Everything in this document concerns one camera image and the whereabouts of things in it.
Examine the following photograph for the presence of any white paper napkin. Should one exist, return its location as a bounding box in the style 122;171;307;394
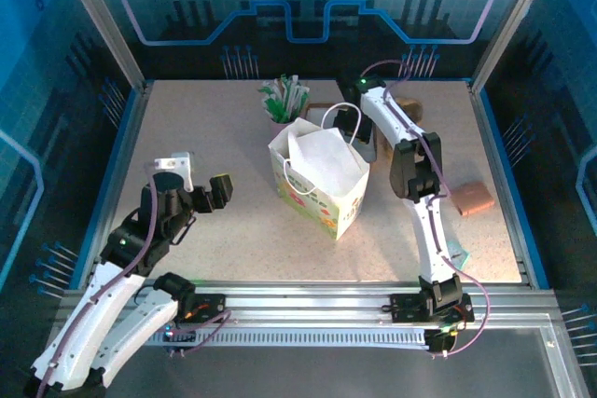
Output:
286;126;368;203

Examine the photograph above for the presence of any white printed paper bag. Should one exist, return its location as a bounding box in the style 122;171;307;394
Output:
268;102;372;241

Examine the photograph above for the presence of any brown cardboard napkin tray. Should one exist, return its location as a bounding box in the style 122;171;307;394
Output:
305;103;379;161

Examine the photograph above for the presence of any brown pulp cup carrier stack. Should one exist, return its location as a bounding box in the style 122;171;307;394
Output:
382;95;425;157

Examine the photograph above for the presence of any pink straw holder cup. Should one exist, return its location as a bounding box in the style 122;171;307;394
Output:
270;116;299;138

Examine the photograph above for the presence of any teal small packet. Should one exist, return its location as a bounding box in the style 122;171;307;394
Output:
445;241;470;271

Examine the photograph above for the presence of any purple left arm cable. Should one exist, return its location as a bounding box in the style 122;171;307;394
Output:
35;178;233;397

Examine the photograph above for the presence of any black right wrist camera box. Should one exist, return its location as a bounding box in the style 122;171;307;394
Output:
336;71;358;99

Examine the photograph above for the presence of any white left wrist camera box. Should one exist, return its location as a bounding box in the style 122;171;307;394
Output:
147;151;195;193

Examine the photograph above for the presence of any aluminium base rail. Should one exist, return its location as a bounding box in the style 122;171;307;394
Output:
62;279;561;332

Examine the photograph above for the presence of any aluminium table side rail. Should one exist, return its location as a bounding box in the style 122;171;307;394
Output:
468;83;537;288

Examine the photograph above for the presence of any white slotted cable duct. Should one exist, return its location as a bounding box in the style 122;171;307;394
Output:
109;327;428;349

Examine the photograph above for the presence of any aluminium frame post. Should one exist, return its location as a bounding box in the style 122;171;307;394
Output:
49;0;150;94
468;0;565;94

